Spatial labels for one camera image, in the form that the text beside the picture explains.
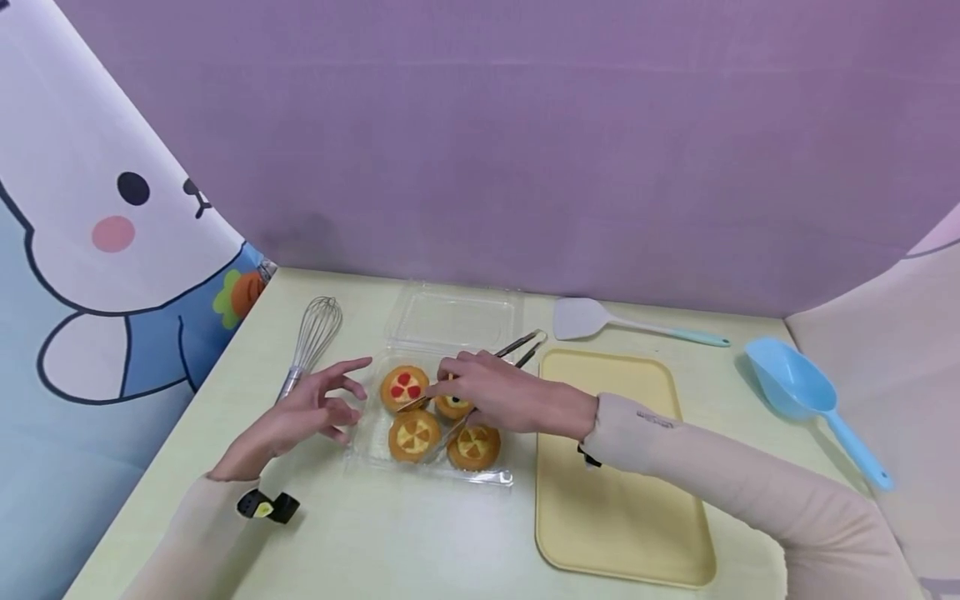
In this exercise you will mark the person's left fingers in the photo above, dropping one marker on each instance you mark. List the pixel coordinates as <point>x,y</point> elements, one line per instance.
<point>346,408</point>

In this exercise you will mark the person's right hand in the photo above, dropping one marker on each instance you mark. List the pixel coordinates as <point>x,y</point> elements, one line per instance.
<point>517,396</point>

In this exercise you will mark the black wrist band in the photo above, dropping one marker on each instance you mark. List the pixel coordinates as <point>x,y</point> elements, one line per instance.
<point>588,457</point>
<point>268,506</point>

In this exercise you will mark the tart with yellow orange topping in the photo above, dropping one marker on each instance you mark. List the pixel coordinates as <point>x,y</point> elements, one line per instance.
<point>412,436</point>
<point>474,448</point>

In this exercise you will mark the person's left index finger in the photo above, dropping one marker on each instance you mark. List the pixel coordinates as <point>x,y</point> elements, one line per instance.
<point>341,369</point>

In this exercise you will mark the clear plastic clamshell box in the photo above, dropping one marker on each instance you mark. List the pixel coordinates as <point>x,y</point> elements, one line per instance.
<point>450,321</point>

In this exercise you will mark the tart with red topping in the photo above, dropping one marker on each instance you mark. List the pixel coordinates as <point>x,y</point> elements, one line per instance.
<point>404,387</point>

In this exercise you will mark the person's right forearm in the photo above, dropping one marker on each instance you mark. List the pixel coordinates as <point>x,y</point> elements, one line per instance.
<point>750,492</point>

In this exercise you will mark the person's right fingers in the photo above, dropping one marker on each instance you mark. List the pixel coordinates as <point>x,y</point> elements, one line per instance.
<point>463,385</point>

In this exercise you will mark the tart with dark centre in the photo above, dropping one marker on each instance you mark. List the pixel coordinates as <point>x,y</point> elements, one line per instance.
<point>451,407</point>

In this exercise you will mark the person's left hand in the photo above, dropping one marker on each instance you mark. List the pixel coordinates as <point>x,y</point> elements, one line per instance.
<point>296,417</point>

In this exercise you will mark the blue plastic scoop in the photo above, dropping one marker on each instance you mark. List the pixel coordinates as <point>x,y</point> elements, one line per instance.
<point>791,383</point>

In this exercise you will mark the yellow plastic tray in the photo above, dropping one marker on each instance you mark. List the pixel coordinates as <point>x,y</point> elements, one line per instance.
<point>622,517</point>

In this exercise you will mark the metal tongs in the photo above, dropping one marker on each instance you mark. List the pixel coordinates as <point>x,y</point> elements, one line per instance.
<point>517,346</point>

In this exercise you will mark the person's left forearm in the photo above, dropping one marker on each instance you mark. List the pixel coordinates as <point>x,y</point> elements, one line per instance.
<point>187,542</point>

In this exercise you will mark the metal whisk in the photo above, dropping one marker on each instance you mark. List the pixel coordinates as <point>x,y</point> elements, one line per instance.
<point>315,333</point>

